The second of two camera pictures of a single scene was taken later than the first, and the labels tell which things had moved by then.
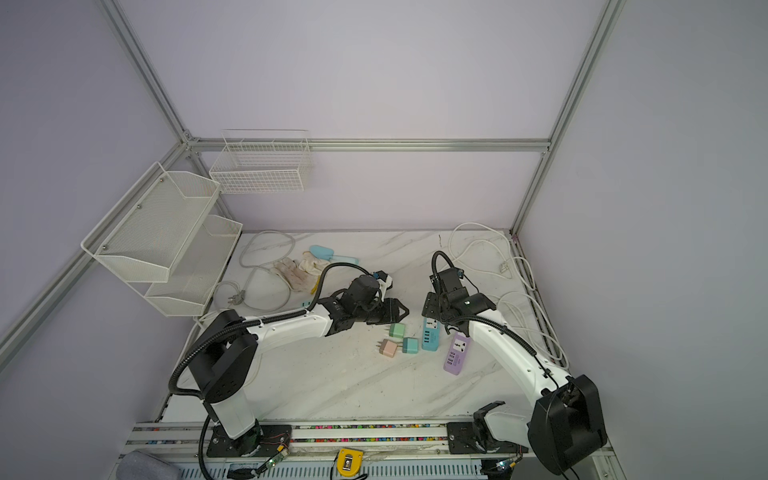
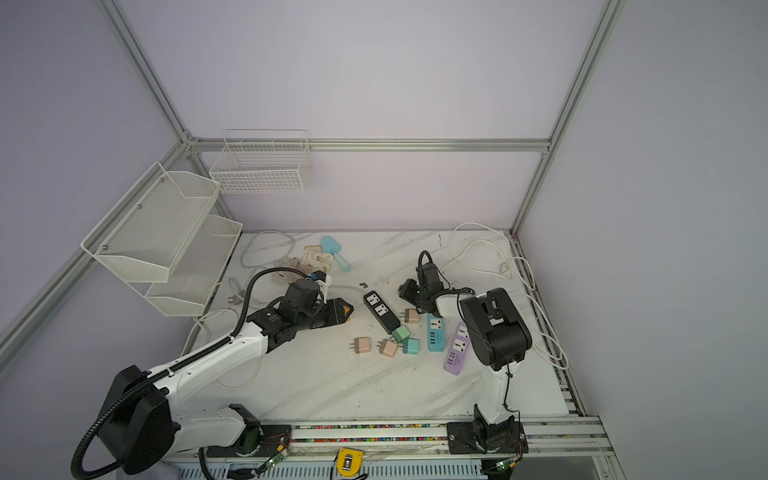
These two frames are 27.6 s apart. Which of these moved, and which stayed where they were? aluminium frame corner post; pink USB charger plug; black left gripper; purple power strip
Moved: black left gripper
Stayed: aluminium frame corner post; pink USB charger plug; purple power strip
